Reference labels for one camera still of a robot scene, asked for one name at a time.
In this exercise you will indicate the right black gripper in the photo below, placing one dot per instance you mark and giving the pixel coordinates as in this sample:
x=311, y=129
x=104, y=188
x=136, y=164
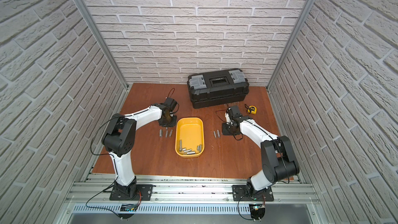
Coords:
x=225, y=131

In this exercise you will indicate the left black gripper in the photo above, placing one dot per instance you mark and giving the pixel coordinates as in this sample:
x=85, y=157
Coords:
x=167, y=121

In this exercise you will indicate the yellow plastic tray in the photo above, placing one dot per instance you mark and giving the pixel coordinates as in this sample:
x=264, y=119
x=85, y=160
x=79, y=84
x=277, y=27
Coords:
x=191, y=131

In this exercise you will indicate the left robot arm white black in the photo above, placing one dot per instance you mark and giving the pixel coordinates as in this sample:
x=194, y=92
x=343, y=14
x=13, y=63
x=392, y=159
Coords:
x=119, y=139

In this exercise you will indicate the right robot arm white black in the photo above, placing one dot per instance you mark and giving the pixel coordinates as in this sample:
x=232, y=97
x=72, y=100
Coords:
x=278, y=159

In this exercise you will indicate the yellow tape measure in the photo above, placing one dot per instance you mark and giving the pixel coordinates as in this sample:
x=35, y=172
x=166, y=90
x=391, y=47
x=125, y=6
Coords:
x=251, y=109

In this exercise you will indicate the silver sockets in tray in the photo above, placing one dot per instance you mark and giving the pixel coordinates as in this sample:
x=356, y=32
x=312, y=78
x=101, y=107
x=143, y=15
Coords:
x=183, y=151

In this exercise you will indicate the black plastic toolbox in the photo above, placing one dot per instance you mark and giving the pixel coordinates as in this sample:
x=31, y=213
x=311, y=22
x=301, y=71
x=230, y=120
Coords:
x=217, y=87

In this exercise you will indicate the right green circuit board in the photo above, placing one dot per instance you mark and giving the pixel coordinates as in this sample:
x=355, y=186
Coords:
x=257, y=212

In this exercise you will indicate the green circuit board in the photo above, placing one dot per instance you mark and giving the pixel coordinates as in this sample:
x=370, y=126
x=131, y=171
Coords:
x=129, y=207
x=257, y=212

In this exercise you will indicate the left green circuit board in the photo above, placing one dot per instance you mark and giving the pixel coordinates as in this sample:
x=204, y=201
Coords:
x=129, y=207

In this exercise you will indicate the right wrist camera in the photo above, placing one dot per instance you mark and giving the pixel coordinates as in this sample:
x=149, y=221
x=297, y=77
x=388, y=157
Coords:
x=227, y=118

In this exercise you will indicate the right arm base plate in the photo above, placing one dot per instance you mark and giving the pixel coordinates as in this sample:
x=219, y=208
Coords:
x=245, y=193

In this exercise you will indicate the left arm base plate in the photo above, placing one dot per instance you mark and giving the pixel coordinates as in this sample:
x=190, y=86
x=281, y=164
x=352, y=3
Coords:
x=133, y=192

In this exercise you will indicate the aluminium rail frame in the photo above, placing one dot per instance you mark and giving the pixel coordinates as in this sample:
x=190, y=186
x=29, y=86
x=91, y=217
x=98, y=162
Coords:
x=293, y=202

